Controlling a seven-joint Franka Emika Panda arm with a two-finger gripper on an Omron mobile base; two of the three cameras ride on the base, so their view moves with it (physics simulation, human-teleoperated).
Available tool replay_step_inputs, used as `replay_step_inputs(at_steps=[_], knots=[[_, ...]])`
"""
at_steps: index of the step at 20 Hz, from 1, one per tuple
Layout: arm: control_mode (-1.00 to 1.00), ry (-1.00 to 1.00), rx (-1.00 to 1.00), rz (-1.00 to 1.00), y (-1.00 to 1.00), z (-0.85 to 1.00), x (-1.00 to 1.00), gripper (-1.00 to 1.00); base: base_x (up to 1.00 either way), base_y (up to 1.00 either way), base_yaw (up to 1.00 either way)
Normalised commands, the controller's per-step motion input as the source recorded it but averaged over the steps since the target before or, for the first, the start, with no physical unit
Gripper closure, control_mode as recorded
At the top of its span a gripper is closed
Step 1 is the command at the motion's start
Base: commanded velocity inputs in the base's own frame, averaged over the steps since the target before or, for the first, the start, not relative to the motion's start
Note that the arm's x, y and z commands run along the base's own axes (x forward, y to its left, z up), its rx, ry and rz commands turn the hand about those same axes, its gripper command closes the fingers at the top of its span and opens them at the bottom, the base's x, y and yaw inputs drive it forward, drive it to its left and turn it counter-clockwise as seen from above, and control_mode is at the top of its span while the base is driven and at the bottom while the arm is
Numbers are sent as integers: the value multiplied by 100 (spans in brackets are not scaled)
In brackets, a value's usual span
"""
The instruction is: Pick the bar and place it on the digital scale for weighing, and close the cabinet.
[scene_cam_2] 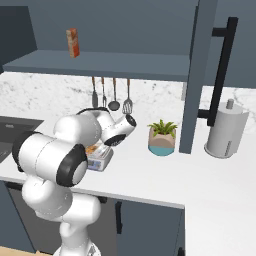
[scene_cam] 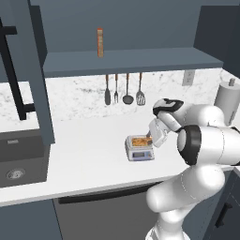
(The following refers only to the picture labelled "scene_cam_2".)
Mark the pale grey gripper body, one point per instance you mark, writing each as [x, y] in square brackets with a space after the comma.
[105, 150]

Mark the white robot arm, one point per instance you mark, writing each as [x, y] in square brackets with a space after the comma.
[50, 156]

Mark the white digital scale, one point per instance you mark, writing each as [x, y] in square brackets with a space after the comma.
[98, 163]

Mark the slate blue base cabinet door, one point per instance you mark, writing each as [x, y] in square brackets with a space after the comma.
[150, 230]

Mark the orange red bar box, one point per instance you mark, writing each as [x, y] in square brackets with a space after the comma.
[73, 42]

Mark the hanging black ladle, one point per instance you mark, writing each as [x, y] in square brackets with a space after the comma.
[114, 105]

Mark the hanging slotted steel spatula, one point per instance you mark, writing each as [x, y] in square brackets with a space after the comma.
[127, 106]

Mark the hanging steel turner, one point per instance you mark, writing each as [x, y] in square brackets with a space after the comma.
[95, 98]

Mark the hanging steel fork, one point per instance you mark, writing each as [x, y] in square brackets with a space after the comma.
[104, 96]

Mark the green plant in pot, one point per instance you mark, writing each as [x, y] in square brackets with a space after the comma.
[162, 140]

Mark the dark grey dishwasher front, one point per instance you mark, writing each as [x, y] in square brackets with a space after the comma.
[106, 230]

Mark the white paper towel roll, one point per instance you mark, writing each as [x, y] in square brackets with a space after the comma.
[226, 131]

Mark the slate blue wall cabinet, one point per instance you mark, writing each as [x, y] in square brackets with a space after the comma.
[110, 36]

